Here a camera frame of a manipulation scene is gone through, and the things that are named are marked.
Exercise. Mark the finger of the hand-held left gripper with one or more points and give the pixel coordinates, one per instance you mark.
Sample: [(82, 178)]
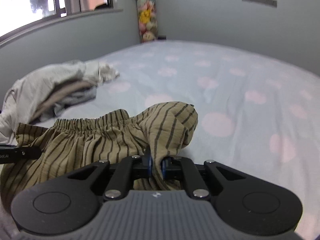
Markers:
[(22, 153)]

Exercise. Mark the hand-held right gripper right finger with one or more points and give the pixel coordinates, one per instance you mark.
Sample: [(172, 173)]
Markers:
[(163, 168)]

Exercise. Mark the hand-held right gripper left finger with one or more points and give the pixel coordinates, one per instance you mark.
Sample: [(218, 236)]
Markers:
[(149, 166)]

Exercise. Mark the olive striped pants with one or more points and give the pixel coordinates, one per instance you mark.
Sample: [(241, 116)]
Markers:
[(100, 140)]

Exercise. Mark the light grey garment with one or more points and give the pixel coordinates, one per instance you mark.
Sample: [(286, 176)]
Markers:
[(30, 87)]

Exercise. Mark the beige garment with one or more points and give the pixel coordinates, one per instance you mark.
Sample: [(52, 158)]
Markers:
[(67, 88)]

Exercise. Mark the heather grey garment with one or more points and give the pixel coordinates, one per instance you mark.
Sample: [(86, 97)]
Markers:
[(80, 98)]

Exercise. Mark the bed with polka dot sheet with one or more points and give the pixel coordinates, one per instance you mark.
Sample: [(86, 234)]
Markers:
[(225, 92)]

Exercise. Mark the white garment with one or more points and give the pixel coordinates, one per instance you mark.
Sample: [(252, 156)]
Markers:
[(106, 71)]

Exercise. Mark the window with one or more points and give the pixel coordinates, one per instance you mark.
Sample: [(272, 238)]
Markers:
[(15, 12)]

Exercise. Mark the white windowsill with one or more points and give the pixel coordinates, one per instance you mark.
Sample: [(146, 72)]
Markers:
[(75, 18)]

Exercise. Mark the clear tube of plush toys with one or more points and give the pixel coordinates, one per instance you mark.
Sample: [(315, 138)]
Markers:
[(146, 17)]

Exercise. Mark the dark object on windowsill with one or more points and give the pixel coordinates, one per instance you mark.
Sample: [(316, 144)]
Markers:
[(102, 6)]

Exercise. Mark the black wall socket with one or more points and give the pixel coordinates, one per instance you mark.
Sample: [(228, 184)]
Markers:
[(162, 37)]

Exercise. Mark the grey wall socket panel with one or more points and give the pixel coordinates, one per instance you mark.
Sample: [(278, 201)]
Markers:
[(258, 0)]

